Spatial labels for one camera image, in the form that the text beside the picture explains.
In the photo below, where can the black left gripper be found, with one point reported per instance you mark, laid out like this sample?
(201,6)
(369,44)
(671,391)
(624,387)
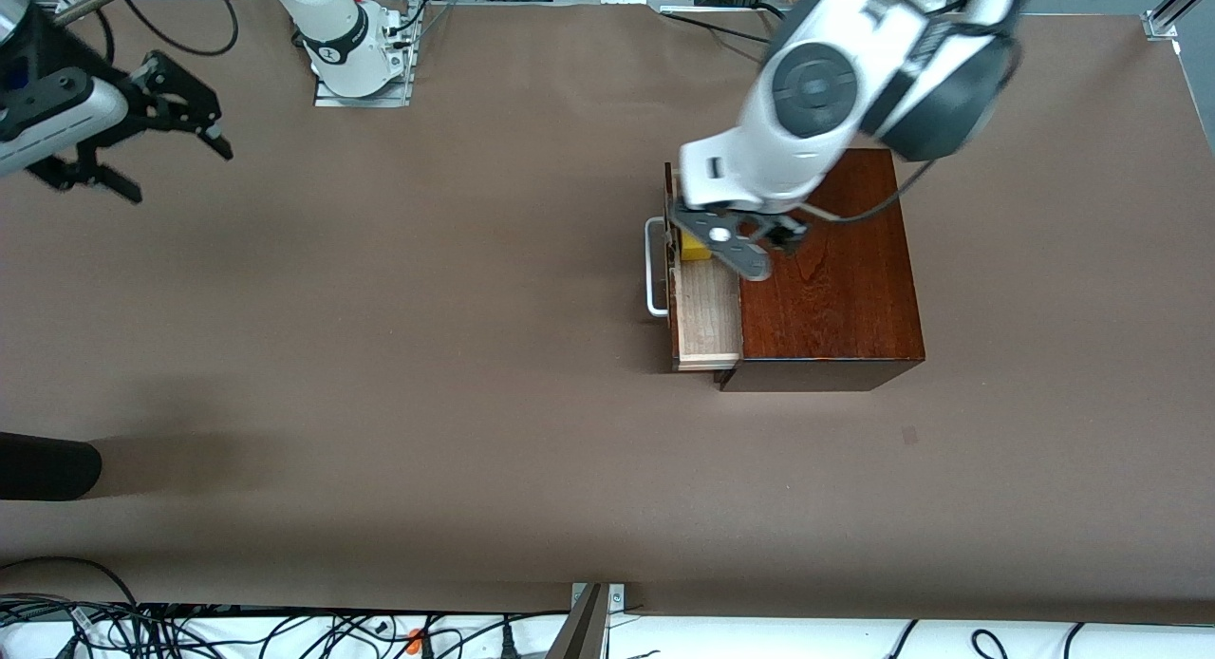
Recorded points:
(787,233)

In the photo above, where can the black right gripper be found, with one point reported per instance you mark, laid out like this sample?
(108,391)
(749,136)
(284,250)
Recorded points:
(155,97)

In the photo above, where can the yellow wooden block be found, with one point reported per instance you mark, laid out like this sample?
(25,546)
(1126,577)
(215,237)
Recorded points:
(695,251)

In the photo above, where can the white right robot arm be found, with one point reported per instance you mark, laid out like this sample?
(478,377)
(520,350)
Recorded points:
(332,23)

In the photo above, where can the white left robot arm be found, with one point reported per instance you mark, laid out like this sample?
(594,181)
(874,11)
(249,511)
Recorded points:
(816,89)

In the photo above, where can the dark brown wooden cabinet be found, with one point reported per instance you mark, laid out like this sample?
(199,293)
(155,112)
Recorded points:
(835,308)

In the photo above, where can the black cylinder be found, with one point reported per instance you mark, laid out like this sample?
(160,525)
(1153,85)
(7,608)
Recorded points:
(47,466)

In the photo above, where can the brown paper table cover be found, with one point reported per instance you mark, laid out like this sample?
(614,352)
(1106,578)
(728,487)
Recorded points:
(475,403)

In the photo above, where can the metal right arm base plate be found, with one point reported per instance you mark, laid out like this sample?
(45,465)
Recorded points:
(327,100)

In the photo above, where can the metal frame post with bracket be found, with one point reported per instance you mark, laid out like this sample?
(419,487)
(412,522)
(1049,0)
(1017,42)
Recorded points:
(584,630)

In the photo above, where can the aluminium frame profile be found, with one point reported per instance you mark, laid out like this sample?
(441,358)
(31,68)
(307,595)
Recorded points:
(1172,13)

